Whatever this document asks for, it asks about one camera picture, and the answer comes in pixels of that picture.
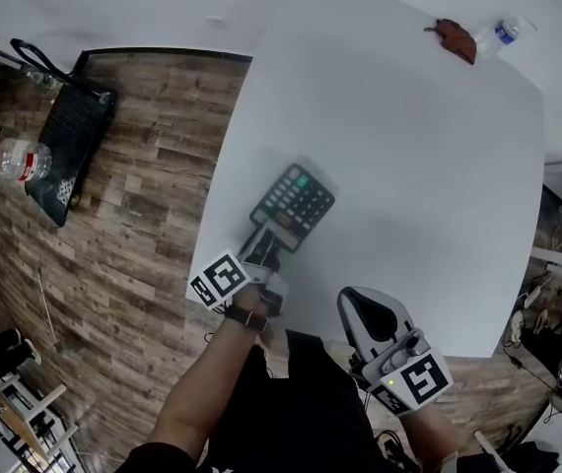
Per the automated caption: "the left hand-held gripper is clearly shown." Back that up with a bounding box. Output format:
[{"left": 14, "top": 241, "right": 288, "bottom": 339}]
[{"left": 189, "top": 219, "right": 291, "bottom": 318}]

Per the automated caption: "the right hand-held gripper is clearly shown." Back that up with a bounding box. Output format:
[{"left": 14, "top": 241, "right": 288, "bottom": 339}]
[{"left": 336, "top": 286, "right": 456, "bottom": 418}]

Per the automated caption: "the black calculator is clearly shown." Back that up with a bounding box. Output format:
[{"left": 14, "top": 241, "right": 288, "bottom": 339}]
[{"left": 248, "top": 163, "right": 336, "bottom": 254}]

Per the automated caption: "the person's left forearm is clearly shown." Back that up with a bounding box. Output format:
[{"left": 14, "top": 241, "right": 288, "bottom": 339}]
[{"left": 150, "top": 288, "right": 272, "bottom": 455}]

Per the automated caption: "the person's right forearm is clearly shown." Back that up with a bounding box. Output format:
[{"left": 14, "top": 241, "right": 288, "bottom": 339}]
[{"left": 406, "top": 404, "right": 462, "bottom": 473}]

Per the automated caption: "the dark wristband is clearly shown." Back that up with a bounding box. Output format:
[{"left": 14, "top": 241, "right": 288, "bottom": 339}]
[{"left": 221, "top": 304, "right": 271, "bottom": 335}]

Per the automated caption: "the person's black clothing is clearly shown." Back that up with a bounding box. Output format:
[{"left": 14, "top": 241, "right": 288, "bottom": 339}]
[{"left": 122, "top": 330, "right": 381, "bottom": 473}]

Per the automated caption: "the white shoe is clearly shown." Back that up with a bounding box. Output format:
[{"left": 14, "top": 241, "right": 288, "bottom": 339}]
[{"left": 506, "top": 308, "right": 527, "bottom": 348}]

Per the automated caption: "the white power strip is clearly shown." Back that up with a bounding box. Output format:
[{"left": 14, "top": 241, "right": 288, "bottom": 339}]
[{"left": 522, "top": 284, "right": 544, "bottom": 309}]

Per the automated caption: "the black hand cart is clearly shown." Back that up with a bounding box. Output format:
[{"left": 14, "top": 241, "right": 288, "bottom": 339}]
[{"left": 9, "top": 36, "right": 118, "bottom": 230}]

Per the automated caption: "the thin wooden stick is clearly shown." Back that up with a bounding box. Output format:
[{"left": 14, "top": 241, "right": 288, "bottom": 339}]
[{"left": 36, "top": 267, "right": 63, "bottom": 354}]

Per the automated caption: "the plastic bottle red label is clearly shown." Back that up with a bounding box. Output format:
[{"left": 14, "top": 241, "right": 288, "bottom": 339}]
[{"left": 0, "top": 137, "right": 54, "bottom": 182}]

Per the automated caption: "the reddish-brown pouch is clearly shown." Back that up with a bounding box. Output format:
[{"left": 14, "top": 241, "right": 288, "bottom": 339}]
[{"left": 423, "top": 18, "right": 479, "bottom": 67}]

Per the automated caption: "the clear plastic bottle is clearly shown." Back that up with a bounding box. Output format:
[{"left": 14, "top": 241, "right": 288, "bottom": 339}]
[{"left": 20, "top": 65, "right": 60, "bottom": 92}]

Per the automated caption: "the white metal rack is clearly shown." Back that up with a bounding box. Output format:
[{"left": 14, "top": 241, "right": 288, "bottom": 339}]
[{"left": 0, "top": 372, "right": 81, "bottom": 473}]

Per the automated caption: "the clear water bottle blue label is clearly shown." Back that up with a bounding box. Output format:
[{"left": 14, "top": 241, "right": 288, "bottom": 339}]
[{"left": 472, "top": 13, "right": 538, "bottom": 58}]

